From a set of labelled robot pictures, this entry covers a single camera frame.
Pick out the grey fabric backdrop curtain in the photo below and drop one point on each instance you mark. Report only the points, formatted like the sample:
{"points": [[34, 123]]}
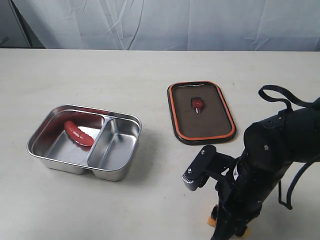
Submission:
{"points": [[166, 25]]}

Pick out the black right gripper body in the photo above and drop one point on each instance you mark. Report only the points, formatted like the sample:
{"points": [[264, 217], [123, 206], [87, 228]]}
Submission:
{"points": [[241, 198]]}

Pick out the smoky transparent container lid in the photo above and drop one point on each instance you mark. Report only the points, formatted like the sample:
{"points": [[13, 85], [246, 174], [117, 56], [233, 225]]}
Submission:
{"points": [[199, 113]]}

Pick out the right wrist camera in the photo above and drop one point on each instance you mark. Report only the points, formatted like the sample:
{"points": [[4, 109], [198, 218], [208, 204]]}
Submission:
{"points": [[207, 164]]}

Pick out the stainless steel lunch box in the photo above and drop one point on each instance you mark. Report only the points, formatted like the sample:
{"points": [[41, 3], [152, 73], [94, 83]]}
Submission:
{"points": [[116, 138]]}

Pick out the red toy sausage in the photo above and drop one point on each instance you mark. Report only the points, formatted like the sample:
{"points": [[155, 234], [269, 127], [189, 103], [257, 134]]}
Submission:
{"points": [[77, 135]]}

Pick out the black stand pole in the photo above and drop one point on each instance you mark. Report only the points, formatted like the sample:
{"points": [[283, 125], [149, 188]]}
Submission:
{"points": [[32, 40]]}

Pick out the yellow toy cheese wedge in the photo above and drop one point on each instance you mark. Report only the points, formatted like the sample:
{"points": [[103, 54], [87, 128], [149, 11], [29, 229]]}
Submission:
{"points": [[212, 216]]}

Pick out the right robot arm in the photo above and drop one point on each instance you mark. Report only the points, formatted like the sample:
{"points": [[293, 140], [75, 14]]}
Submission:
{"points": [[270, 148]]}

